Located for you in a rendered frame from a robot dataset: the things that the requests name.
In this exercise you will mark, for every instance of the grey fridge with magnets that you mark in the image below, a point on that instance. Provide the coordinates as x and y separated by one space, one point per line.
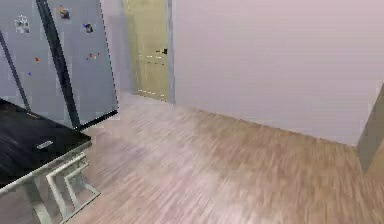
86 80

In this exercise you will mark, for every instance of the pale yellow room door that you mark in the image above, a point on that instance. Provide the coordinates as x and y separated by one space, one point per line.
150 50

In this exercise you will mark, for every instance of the small grey flat remote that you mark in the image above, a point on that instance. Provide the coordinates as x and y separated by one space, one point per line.
44 144

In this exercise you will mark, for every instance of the black top grey table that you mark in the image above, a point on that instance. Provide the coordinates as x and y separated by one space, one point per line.
23 143

